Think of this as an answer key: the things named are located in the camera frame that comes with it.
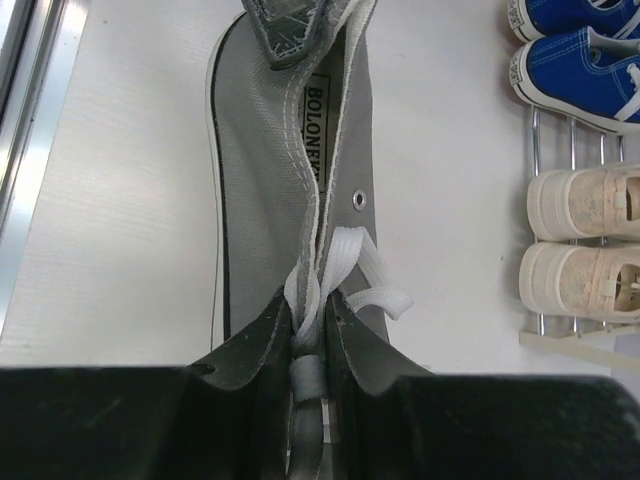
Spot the blue canvas sneaker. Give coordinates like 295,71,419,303
507,0,639,42
508,26,639,135

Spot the cream and chrome shoe rack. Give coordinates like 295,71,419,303
519,107,639,375

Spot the grey canvas sneaker front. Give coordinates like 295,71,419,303
207,1,412,479

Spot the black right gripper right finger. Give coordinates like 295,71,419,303
326,293,639,479

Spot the aluminium mounting rail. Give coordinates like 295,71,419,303
0,0,91,246

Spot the beige lace sneaker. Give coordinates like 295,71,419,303
527,163,639,242
519,242,639,324

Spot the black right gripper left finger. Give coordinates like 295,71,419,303
1,294,291,479

